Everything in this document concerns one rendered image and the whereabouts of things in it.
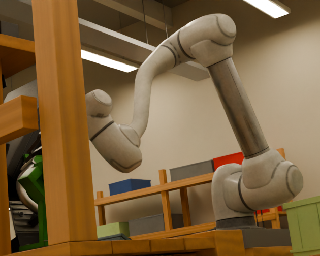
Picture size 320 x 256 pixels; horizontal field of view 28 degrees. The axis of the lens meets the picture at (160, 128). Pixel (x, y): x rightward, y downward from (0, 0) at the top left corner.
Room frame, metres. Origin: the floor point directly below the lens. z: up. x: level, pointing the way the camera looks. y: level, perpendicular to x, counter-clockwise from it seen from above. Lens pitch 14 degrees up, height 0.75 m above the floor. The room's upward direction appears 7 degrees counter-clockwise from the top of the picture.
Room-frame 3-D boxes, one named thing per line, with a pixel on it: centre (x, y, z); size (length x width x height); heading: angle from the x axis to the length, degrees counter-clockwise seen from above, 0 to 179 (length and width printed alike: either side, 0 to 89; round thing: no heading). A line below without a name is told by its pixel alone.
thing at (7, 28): (1.95, 0.50, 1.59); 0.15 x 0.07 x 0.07; 48
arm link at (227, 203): (2.53, -0.26, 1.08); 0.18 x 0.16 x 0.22; 44
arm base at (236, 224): (2.55, -0.24, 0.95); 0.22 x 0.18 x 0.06; 61
